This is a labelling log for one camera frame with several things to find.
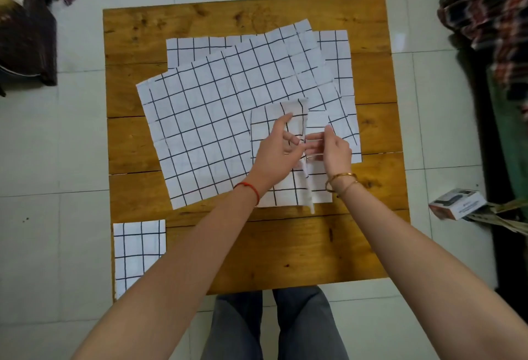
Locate green cloth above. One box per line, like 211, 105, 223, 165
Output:
487, 63, 528, 210

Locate person's left forearm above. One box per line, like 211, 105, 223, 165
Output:
71, 180, 270, 360

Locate white cardboard box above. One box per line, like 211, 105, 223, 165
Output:
428, 188, 486, 221

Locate person's right forearm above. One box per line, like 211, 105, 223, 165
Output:
330, 177, 528, 360

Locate large grid paper sheet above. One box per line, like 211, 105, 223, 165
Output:
136, 18, 363, 210
166, 30, 355, 98

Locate person's right hand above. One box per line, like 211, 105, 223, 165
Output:
306, 125, 354, 182

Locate person's left hand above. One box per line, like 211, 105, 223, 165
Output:
247, 112, 307, 194

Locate large plaid cloth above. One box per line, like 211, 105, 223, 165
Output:
437, 0, 528, 122

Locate thin gold chain bracelet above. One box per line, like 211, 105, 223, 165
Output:
336, 181, 360, 199

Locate gold bangle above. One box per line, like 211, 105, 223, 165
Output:
325, 172, 359, 193

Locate loose printed papers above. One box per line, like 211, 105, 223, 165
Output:
466, 200, 528, 237

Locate gray trousers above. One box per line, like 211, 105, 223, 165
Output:
201, 285, 351, 360

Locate red thread bracelet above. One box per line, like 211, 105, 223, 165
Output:
233, 182, 260, 207

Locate dark brown wooden chair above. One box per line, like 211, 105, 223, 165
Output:
0, 0, 58, 88

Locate small grid paper sheet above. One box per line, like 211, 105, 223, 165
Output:
112, 219, 166, 301
250, 98, 337, 214

